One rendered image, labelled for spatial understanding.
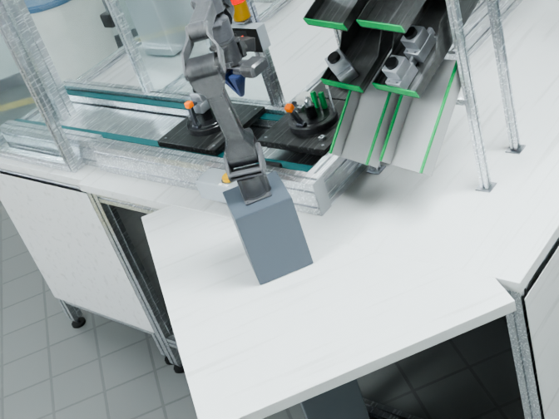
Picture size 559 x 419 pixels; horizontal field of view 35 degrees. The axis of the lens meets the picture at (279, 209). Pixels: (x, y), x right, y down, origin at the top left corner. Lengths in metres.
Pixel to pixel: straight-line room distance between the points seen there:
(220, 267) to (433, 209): 0.55
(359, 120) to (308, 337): 0.60
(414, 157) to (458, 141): 0.33
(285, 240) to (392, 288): 0.28
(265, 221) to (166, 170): 0.65
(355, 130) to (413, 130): 0.17
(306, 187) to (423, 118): 0.35
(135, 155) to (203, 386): 0.97
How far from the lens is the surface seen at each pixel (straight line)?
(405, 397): 2.94
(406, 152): 2.14
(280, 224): 2.05
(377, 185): 2.33
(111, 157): 2.79
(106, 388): 3.42
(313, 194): 2.25
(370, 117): 2.21
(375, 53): 2.14
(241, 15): 2.48
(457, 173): 2.31
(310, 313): 2.00
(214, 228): 2.38
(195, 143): 2.58
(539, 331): 2.11
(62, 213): 3.14
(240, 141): 1.98
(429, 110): 2.13
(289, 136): 2.44
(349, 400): 2.43
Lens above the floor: 2.14
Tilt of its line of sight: 33 degrees down
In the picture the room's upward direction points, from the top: 19 degrees counter-clockwise
